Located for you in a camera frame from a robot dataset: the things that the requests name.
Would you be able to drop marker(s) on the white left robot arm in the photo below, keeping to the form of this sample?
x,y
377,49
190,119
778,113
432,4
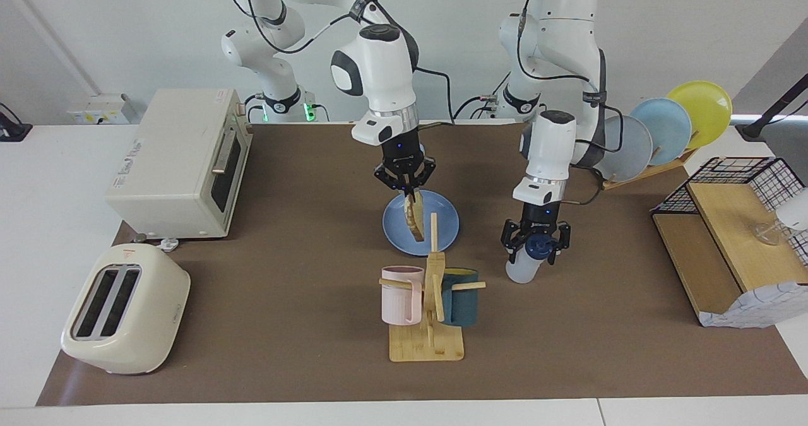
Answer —
x,y
555,142

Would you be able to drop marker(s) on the toasted bread slice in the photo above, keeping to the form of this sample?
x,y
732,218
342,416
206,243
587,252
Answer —
x,y
415,221

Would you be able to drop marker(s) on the light blue plate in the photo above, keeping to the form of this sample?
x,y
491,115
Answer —
x,y
669,129

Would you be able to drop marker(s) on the grey plate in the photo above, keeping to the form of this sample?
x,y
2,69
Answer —
x,y
631,151

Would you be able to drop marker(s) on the cream two-slot toaster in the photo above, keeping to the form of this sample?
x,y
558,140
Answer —
x,y
151,325

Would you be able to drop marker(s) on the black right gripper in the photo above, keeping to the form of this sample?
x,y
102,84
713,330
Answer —
x,y
404,151

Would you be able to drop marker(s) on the white checked cloth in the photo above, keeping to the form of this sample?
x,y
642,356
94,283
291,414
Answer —
x,y
757,306

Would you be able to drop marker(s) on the pink mug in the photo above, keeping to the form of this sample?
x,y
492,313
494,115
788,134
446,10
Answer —
x,y
398,300

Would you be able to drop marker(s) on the yellow plate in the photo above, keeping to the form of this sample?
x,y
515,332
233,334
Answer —
x,y
704,110

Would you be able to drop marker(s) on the wooden mug tree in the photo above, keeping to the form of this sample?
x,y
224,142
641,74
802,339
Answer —
x,y
426,347

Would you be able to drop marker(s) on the clear glass cup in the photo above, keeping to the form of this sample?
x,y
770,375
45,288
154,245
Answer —
x,y
769,233

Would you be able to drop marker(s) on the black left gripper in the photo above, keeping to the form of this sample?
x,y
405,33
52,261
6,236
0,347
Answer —
x,y
540,219

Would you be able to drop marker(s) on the white toaster oven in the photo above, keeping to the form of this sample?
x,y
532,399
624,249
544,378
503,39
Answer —
x,y
170,161

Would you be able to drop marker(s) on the wooden plate rack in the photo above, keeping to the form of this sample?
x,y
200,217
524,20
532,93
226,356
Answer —
x,y
637,175

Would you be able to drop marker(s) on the blue round plate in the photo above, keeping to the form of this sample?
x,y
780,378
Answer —
x,y
448,227

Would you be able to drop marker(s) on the white wall socket box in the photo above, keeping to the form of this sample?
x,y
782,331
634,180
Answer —
x,y
101,110

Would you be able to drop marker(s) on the brown table mat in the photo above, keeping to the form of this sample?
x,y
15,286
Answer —
x,y
284,325

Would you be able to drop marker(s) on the translucent seasoning bottle blue cap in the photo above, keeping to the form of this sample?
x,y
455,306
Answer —
x,y
521,271

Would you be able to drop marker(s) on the dark teal mug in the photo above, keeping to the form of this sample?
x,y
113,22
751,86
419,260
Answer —
x,y
461,306

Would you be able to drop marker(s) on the white rounded object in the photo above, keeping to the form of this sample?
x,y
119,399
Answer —
x,y
795,210

